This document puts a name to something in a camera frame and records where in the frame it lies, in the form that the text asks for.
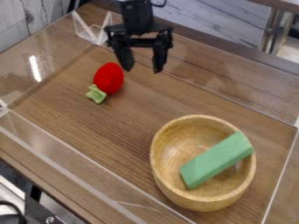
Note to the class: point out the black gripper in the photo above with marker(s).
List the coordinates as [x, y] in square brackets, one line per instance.
[158, 36]

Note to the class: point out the red plush fruit green stem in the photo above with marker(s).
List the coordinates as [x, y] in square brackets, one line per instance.
[109, 80]

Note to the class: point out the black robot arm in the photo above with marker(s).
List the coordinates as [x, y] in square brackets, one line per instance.
[138, 14]

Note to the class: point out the wooden bowl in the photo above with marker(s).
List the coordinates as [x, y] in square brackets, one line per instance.
[182, 140]

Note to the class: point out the metal table leg background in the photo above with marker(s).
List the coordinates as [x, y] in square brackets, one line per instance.
[277, 30]

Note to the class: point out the green rectangular block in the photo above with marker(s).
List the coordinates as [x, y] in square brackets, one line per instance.
[216, 160]

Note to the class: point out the clear acrylic corner bracket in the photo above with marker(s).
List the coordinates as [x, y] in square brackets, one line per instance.
[93, 33]

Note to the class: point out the clear acrylic tray wall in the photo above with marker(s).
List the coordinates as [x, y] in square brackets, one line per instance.
[87, 188]

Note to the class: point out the black clamp bracket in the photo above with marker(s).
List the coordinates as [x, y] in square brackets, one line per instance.
[22, 209]

